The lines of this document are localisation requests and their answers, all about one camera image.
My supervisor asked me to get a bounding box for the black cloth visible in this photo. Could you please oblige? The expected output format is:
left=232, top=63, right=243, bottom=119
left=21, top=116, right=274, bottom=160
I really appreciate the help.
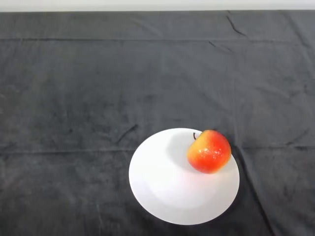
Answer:
left=0, top=10, right=315, bottom=236

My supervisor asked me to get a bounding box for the red yellow apple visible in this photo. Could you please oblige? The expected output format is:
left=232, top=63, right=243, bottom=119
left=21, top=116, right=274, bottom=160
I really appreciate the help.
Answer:
left=187, top=129, right=232, bottom=175

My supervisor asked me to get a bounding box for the round white plate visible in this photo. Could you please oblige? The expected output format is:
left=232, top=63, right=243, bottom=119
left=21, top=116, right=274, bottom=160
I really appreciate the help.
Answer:
left=128, top=127, right=240, bottom=226

